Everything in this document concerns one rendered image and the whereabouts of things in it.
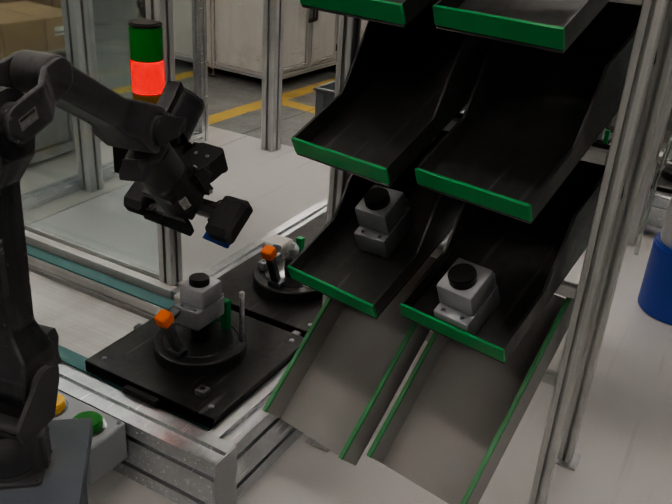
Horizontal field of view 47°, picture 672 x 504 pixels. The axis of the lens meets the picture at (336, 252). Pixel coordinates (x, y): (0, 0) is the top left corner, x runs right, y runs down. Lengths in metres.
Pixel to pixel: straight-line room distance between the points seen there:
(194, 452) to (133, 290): 0.46
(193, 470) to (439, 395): 0.33
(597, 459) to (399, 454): 0.40
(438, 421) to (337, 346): 0.17
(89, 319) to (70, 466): 0.55
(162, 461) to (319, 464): 0.23
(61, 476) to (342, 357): 0.37
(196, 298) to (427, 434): 0.39
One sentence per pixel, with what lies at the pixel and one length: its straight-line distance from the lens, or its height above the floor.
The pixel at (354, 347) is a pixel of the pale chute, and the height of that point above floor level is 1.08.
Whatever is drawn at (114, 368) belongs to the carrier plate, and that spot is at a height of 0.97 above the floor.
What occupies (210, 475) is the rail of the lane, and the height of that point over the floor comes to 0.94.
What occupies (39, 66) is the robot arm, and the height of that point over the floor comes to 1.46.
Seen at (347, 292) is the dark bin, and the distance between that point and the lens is 0.87.
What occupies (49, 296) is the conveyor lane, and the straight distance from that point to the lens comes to 1.48.
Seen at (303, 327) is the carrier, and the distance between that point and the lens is 1.25.
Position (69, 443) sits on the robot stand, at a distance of 0.91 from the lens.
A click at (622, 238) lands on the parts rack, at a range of 1.05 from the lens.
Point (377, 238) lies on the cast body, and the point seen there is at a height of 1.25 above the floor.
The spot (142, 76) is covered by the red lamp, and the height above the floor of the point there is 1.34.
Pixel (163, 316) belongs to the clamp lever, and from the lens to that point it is 1.09.
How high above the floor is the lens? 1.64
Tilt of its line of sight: 27 degrees down
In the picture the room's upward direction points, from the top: 4 degrees clockwise
